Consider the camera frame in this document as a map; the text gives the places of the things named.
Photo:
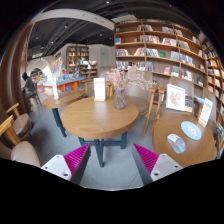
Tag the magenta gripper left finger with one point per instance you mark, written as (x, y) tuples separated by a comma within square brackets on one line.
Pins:
[(70, 167)]

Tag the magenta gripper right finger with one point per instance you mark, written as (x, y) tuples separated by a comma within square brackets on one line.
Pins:
[(152, 166)]

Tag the round blue mouse pad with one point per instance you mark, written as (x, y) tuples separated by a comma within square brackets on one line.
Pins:
[(191, 130)]

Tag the round wooden centre table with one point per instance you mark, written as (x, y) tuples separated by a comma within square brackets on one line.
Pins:
[(99, 123)]

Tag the beige cushioned chair near left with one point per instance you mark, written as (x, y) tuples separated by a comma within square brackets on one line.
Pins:
[(22, 152)]

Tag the beige chair behind centre table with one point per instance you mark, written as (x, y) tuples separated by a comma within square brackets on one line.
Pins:
[(143, 99)]

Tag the round wooden table left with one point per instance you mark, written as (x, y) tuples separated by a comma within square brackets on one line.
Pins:
[(65, 99)]

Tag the wooden armchair far left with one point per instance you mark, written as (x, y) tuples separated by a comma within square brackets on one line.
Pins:
[(21, 122)]

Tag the framed picture with red art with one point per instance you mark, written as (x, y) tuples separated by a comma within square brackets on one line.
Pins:
[(175, 97)]

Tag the blue display counter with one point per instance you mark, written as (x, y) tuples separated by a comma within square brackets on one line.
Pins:
[(62, 86)]

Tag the white table sign centre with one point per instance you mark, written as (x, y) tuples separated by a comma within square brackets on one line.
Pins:
[(99, 89)]

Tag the seated person in dark clothes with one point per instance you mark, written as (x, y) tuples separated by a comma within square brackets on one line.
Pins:
[(29, 89)]

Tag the white sign on left table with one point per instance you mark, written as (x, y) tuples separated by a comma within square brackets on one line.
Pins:
[(54, 87)]

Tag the white and red menu card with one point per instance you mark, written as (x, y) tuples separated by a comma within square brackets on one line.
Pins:
[(205, 113)]

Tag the glass vase with dried flowers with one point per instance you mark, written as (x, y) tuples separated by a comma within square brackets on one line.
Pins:
[(122, 80)]

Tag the far wooden bookshelf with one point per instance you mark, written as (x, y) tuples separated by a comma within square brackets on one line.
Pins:
[(75, 54)]

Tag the large wooden bookshelf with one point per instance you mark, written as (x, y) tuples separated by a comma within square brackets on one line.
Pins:
[(167, 49)]

